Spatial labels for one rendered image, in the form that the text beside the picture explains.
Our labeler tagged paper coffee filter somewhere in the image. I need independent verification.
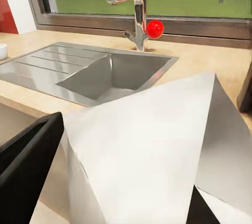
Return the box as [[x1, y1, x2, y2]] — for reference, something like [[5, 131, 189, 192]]
[[61, 70, 252, 224]]

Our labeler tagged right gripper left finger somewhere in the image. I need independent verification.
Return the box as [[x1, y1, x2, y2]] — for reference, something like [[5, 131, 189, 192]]
[[0, 111, 64, 224]]

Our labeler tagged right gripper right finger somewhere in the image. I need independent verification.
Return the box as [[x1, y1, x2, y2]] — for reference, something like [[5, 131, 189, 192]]
[[186, 186, 220, 224]]

